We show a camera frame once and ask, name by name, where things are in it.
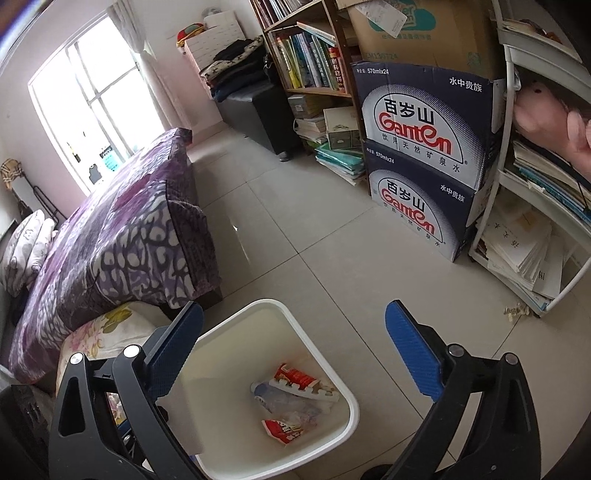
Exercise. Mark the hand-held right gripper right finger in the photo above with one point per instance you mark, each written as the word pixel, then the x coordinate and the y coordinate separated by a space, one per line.
pixel 413 350

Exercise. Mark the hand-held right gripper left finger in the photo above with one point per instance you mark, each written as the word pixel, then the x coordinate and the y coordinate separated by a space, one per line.
pixel 178 350

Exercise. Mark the white plastic bin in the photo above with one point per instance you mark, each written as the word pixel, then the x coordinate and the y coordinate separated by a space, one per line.
pixel 231 360

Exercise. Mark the clear plastic bottle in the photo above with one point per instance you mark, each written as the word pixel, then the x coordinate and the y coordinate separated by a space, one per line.
pixel 277 399

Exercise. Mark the red and white wrapper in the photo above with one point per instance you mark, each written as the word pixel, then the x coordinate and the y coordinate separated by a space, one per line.
pixel 281 430
pixel 295 376

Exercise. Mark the floral mattress cover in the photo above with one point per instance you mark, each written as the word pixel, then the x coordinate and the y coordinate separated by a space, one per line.
pixel 106 323

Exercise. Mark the small pale floor scraps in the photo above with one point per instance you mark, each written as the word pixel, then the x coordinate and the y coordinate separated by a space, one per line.
pixel 515 311

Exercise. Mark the purple patterned bed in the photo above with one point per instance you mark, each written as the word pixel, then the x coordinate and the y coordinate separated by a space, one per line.
pixel 115 240

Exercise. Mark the blue water carton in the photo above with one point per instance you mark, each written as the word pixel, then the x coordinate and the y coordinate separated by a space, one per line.
pixel 415 120
pixel 415 207

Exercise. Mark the stack of white papers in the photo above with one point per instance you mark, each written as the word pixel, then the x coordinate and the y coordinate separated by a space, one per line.
pixel 517 249

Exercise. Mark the floral pillow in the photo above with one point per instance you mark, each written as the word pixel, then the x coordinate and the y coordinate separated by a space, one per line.
pixel 23 235
pixel 40 263

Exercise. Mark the black bottle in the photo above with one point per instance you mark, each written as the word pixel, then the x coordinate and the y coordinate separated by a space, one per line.
pixel 93 173

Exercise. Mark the stack of teal books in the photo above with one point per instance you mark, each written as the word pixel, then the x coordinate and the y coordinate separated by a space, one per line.
pixel 339 164

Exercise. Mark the teal basket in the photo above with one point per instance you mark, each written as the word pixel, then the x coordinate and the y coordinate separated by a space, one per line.
pixel 109 159

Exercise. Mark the shelf row of books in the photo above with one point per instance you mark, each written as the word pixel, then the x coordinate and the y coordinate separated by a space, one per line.
pixel 545 175

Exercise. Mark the white drawer box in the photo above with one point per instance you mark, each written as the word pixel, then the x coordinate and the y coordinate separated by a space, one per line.
pixel 342 129

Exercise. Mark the stack of pale books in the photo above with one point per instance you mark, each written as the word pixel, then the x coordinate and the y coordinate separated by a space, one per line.
pixel 309 131

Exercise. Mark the coat rack with plaid cloth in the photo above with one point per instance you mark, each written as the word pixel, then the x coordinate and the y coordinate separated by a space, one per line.
pixel 10 170

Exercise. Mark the black storage bench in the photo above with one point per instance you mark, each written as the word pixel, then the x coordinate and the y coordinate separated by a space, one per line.
pixel 272 115

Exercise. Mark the pink plush toy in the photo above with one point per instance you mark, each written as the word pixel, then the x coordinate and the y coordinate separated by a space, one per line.
pixel 540 120

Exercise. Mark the grey storage box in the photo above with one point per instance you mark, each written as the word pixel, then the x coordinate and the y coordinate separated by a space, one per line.
pixel 307 106

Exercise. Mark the window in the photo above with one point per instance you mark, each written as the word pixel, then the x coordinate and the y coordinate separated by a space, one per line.
pixel 92 92

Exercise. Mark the wooden bookshelf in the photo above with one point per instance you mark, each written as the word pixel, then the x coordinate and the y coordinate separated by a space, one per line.
pixel 318 91

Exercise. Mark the pile of folded clothes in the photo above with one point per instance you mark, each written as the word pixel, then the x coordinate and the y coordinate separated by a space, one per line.
pixel 235 64

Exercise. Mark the white curtain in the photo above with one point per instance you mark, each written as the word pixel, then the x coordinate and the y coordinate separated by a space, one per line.
pixel 145 60

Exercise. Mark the black bag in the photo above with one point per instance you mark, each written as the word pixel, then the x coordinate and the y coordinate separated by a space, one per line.
pixel 269 67

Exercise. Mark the white metal shelf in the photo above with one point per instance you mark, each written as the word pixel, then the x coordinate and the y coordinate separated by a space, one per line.
pixel 509 60

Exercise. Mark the brown cardboard box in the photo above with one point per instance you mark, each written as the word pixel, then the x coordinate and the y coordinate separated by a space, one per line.
pixel 438 41

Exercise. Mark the row of thick colourful books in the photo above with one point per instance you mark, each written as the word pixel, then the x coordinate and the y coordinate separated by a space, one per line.
pixel 304 60

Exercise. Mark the pink drawer cabinet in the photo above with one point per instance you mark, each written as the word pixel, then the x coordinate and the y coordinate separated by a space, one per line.
pixel 217 41

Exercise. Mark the red and yellow toy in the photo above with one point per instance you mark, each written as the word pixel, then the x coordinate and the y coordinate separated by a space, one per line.
pixel 189 33

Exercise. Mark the white storage box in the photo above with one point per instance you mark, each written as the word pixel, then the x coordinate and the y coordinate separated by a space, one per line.
pixel 221 19

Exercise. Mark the row of thin books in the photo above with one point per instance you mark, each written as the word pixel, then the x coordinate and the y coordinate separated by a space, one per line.
pixel 277 9

